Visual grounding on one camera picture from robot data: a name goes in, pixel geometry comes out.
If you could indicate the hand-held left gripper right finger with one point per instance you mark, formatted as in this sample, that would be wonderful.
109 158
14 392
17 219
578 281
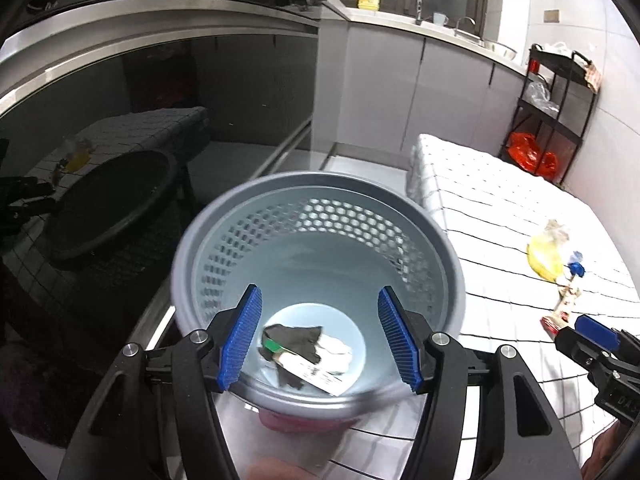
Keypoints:
397 340

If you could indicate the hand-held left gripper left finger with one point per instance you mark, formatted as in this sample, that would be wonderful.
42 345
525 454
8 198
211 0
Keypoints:
242 340

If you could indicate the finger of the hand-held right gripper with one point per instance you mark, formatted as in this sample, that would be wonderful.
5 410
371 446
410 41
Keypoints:
597 331
575 347

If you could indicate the red and white wrapper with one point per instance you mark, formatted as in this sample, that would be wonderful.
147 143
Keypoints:
562 310

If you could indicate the dark cloth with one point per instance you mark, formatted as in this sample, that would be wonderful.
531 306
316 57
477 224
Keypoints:
295 340

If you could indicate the white tissue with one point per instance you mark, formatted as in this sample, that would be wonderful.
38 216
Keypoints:
337 352

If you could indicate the grey perforated plastic basket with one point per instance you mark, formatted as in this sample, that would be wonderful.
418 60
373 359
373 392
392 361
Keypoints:
320 240

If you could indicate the person's right forearm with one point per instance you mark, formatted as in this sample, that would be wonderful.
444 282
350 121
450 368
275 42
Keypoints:
602 455

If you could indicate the small blue plastic piece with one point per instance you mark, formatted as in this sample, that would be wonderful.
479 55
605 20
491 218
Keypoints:
576 266

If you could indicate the red plastic stool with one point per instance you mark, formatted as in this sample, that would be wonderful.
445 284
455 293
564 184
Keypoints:
300 422

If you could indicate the white checkered tablecloth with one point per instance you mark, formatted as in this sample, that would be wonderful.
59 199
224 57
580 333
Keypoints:
500 220

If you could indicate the red plastic bag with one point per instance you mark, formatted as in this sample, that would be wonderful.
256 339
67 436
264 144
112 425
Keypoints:
525 155

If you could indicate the black metal rack cart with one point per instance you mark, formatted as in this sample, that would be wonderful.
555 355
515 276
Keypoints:
582 125

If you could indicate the clear plastic bag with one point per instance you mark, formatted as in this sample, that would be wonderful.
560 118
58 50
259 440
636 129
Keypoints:
540 95

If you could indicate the red checkered cloth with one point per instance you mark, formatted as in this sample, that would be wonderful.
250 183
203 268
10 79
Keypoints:
591 76

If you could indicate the grey kitchen cabinet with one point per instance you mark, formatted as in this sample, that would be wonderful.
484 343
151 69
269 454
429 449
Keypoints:
380 85

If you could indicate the black glass oven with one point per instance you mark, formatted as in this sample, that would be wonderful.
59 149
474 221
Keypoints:
150 85

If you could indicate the white plastic bag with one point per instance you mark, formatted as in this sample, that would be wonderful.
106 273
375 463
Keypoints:
555 49

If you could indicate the steel bowl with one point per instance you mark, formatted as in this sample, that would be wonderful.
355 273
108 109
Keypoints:
500 50

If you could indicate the white cup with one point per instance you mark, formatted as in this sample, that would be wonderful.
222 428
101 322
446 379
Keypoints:
440 18

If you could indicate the curved steel faucet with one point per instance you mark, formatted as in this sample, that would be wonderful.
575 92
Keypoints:
466 22

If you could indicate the black upright tap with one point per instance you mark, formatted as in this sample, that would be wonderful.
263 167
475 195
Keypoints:
419 5

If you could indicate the wall socket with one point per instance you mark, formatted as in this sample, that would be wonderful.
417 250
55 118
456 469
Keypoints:
551 16

